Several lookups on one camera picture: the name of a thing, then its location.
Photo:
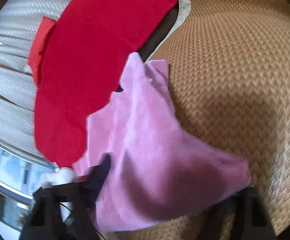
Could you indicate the white quilted cushion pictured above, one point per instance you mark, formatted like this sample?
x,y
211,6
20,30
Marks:
x,y
61,176

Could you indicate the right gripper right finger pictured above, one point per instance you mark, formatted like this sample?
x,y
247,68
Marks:
x,y
251,219

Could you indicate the beige dotted curtain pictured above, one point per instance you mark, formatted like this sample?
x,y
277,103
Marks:
x,y
19,22

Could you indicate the red blanket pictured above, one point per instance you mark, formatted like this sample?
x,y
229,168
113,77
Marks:
x,y
81,66

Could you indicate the red pillow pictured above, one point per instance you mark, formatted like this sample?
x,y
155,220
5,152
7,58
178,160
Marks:
x,y
38,48

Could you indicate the pink corduroy coat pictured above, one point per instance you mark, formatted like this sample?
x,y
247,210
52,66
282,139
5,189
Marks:
x,y
158,170

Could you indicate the window with frame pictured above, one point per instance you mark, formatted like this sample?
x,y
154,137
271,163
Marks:
x,y
19,178

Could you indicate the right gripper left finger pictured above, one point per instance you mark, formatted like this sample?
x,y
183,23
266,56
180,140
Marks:
x,y
45,221

